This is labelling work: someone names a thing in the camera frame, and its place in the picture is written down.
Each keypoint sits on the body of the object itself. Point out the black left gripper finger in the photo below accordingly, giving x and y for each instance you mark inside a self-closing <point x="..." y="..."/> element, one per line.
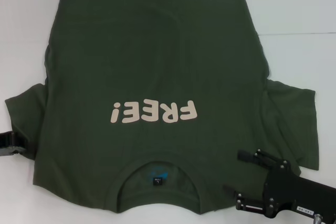
<point x="14" y="152"/>
<point x="13" y="140"/>

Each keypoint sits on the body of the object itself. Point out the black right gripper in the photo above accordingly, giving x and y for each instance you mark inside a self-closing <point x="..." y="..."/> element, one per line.
<point x="282" y="186"/>

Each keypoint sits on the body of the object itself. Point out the dark green FREE t-shirt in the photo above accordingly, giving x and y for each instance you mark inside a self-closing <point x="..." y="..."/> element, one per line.
<point x="157" y="64"/>

